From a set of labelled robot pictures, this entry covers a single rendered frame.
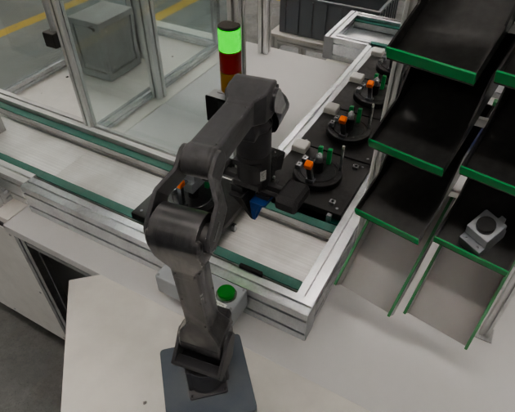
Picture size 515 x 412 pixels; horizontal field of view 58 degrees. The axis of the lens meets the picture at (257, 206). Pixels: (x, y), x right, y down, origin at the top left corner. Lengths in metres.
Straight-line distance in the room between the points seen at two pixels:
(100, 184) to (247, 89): 0.87
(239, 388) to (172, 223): 0.40
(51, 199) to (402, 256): 0.92
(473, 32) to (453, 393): 0.72
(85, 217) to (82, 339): 0.32
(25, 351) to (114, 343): 1.18
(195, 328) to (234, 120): 0.31
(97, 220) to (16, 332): 1.19
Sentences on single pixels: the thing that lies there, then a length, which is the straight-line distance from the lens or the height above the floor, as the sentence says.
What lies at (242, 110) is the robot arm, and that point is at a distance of 0.63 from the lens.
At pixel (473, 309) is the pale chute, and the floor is 1.04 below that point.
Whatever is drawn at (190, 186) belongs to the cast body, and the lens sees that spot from 1.20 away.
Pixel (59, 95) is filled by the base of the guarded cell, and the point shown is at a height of 0.86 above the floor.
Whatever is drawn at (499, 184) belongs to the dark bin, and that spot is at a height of 1.36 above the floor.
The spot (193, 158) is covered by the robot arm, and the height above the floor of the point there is 1.50.
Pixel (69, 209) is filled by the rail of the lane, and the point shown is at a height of 0.96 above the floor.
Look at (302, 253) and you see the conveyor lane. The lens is 1.21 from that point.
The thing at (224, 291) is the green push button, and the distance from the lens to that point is 1.06.
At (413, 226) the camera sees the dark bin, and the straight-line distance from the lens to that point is 0.91.
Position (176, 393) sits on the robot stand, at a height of 1.06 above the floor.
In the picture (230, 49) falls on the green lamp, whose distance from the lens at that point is 1.08.
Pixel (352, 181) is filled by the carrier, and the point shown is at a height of 0.97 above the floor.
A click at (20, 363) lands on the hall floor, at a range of 2.29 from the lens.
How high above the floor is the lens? 1.82
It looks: 43 degrees down
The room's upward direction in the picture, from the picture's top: straight up
